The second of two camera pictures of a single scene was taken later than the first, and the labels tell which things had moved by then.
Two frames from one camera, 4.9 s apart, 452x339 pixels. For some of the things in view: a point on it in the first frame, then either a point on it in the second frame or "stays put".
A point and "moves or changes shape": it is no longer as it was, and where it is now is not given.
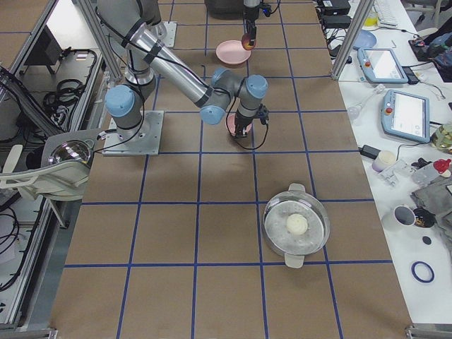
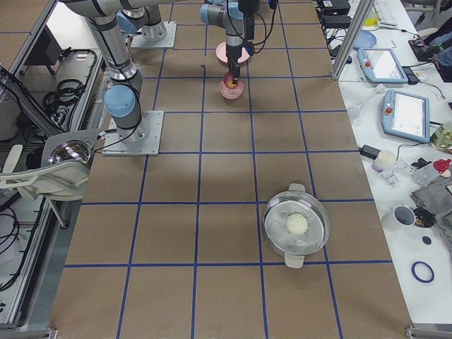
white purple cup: [385, 159] stays put
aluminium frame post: [357, 22] stays put
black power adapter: [369, 152] stays put
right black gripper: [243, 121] → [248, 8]
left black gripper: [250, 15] → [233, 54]
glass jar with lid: [443, 138] stays put
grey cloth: [436, 197] stays put
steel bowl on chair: [73, 150] stays put
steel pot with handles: [296, 224] stays put
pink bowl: [231, 123] moves or changes shape
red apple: [246, 42] moves or changes shape
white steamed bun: [297, 224] stays put
